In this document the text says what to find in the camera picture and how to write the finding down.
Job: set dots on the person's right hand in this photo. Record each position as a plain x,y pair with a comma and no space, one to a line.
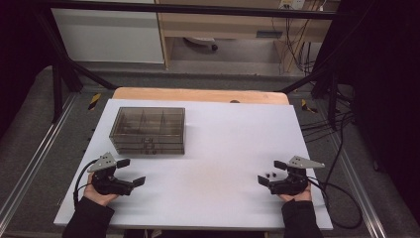
298,197

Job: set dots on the brown transparent drawer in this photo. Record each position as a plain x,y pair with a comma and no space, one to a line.
165,139
165,149

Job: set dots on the wooden table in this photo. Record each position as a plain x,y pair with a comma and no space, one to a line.
198,95

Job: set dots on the chair base with caster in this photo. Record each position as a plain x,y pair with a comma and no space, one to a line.
203,41

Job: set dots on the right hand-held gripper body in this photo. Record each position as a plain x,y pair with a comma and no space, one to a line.
289,186

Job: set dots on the black horizontal frame bar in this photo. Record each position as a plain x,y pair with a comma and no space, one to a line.
198,10

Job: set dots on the yellow black tape strip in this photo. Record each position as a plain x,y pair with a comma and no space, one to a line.
307,106
94,101

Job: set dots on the white cabinet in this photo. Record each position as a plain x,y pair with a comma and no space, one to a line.
109,36

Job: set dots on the aluminium rail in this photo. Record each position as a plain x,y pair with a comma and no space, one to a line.
36,155
360,188

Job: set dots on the person's left hand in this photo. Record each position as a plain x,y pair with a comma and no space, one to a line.
99,196

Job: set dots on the white table board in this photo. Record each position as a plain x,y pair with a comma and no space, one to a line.
214,165

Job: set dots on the brown transparent organizer box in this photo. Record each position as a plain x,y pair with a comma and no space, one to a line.
148,124

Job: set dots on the light wooden desk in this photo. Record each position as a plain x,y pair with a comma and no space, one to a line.
224,26

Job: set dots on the black metal frame strut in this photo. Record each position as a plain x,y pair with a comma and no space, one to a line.
66,66
325,82

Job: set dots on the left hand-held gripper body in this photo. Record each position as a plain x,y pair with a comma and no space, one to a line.
109,185

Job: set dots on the white power strip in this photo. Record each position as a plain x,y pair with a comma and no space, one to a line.
292,4

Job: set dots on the brown transparent bottom drawer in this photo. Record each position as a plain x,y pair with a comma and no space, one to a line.
165,149

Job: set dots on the black curtain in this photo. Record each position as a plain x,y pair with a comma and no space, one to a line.
386,82
20,59

